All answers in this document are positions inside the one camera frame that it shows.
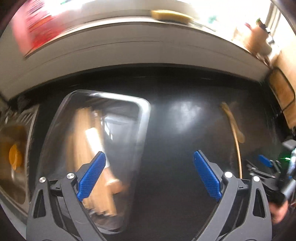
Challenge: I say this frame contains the clear plastic tray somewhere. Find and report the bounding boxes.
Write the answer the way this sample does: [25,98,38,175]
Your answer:
[37,90,151,235]

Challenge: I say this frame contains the wooden chopstick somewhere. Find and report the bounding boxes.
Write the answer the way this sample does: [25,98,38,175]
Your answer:
[232,126,243,179]
[66,108,93,173]
[85,110,121,216]

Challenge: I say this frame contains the right hand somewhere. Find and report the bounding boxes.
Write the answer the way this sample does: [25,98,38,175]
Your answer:
[269,201,289,225]

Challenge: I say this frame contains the yellow sponge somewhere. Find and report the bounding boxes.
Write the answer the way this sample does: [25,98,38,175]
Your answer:
[151,9,193,25]

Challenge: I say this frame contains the red printed package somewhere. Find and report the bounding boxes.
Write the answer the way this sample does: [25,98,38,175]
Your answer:
[11,0,68,56]

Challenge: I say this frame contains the stainless steel sink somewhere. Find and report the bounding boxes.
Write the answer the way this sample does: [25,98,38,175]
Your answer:
[1,105,39,215]

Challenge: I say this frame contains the wooden cutting board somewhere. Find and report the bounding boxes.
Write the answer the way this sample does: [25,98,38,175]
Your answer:
[268,67,296,128]

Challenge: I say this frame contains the orange sink strainer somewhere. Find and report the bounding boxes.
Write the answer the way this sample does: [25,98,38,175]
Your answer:
[9,144,23,171]

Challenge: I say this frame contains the wooden spoon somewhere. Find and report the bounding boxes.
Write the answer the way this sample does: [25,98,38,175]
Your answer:
[221,102,245,144]

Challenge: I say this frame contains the brown bottle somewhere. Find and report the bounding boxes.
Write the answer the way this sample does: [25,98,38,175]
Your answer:
[232,18,272,56]

